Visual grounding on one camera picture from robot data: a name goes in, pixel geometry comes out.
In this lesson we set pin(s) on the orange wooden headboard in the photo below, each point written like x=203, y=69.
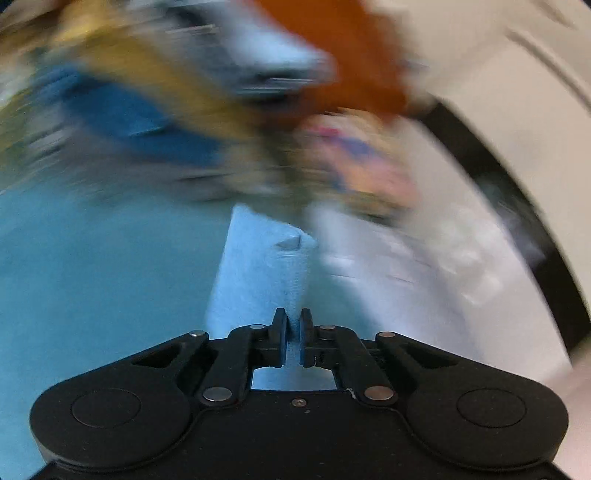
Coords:
x=341, y=60

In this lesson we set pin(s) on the teal floral bed blanket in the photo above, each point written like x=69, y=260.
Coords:
x=92, y=277

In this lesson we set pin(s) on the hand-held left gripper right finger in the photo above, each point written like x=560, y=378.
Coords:
x=303, y=339

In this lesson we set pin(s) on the dark blue folded towel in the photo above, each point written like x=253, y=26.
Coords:
x=129, y=115

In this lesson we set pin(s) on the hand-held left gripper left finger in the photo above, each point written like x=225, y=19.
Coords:
x=281, y=339

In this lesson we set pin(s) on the white glossy wardrobe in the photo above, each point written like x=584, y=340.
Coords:
x=531, y=152

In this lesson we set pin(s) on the light blue flowered quilt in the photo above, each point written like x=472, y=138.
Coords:
x=415, y=286

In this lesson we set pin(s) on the light blue striped folded garment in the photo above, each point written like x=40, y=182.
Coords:
x=268, y=50

